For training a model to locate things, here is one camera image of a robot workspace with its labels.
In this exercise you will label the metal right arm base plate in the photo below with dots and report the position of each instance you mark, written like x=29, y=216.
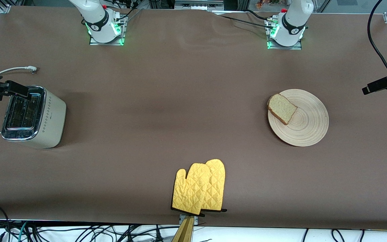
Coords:
x=94, y=42

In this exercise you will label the brown table cloth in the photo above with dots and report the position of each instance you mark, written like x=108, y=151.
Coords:
x=193, y=74

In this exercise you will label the aluminium frame bracket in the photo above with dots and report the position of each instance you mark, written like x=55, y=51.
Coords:
x=3, y=8

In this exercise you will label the grey metal box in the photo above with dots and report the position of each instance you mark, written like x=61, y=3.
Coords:
x=198, y=4

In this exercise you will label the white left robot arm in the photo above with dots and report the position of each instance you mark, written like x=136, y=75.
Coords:
x=291, y=22

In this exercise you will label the yellow quilted oven mitt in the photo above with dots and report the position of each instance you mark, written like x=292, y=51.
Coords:
x=217, y=188
x=191, y=191

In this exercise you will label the tan wooden camera beam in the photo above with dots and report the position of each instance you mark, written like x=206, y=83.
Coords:
x=184, y=233

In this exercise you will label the cream and chrome toaster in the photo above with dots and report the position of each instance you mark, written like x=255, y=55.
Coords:
x=50, y=121

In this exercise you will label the bread slice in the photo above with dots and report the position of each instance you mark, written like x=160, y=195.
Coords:
x=282, y=109

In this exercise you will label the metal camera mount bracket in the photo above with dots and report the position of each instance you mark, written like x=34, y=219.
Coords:
x=181, y=220

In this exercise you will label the round wooden plate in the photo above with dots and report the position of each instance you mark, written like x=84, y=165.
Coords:
x=309, y=124

